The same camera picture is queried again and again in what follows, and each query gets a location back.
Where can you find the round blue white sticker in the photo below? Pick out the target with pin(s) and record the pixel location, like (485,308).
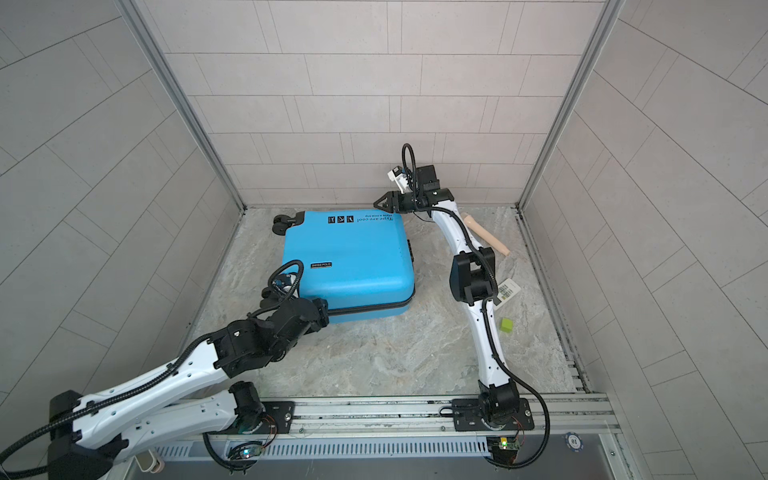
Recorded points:
(574,442)

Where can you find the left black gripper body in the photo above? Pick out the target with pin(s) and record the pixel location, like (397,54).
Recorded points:
(318,321)

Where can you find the blue hard-shell suitcase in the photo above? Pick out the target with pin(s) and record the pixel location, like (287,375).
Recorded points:
(358,261)

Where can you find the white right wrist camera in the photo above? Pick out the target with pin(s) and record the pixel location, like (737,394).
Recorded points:
(398,176)

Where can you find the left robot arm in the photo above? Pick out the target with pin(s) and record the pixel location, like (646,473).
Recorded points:
(198,392)

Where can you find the beige wooden handle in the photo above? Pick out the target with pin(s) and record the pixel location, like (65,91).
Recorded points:
(486,236)

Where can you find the small green block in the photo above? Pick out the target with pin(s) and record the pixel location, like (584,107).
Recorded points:
(506,325)

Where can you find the right circuit board with wires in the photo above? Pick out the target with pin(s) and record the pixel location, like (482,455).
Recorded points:
(503,450)

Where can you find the small white pink object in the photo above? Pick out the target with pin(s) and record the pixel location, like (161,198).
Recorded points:
(149,462)

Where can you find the small white remote control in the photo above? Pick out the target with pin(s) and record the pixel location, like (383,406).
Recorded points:
(507,290)

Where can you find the white ventilation grille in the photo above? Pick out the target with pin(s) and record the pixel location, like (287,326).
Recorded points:
(351,448)

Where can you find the circuit board with wires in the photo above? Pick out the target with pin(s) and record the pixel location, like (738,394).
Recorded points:
(503,450)
(246,452)

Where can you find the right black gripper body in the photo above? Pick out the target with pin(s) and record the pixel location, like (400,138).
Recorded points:
(411,203)

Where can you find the left circuit board with wires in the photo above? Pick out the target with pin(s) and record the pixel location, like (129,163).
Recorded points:
(246,452)

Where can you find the aluminium mounting rail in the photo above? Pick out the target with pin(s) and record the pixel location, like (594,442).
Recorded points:
(374,417)

